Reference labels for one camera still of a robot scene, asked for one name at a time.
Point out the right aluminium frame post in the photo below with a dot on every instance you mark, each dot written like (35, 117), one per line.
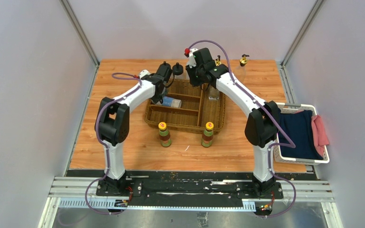
(302, 31)

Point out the woven wicker divided basket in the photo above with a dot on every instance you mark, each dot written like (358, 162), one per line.
(196, 109)

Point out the right green sauce bottle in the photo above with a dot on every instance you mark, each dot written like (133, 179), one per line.
(207, 135)

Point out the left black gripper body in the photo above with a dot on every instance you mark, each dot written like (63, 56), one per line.
(158, 97)

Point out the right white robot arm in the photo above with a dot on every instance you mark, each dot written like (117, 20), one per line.
(262, 117)

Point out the left aluminium frame post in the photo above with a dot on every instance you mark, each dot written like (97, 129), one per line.
(80, 32)

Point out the green sauce bottle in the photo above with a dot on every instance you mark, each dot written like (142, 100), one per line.
(207, 135)
(164, 135)

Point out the white plastic perforated basket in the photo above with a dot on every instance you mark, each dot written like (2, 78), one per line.
(291, 109)

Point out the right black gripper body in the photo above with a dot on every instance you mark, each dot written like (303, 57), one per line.
(196, 74)

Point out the left green sauce bottle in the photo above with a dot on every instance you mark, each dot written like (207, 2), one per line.
(164, 135)

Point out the aluminium frame post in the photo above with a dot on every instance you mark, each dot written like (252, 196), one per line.
(302, 31)
(80, 32)

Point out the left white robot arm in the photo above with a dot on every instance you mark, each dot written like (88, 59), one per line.
(113, 119)

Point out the left black-lid spice jar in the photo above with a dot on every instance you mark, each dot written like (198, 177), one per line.
(166, 64)

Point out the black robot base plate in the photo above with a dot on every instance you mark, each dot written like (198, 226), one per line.
(189, 189)

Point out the silver-lid pepper jar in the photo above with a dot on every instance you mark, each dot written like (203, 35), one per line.
(171, 102)

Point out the dark blue cloth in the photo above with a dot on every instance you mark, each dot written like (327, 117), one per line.
(298, 128)

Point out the pink cloth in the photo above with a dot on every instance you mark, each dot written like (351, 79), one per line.
(320, 138)

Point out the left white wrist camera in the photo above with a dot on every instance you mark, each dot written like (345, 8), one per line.
(142, 74)

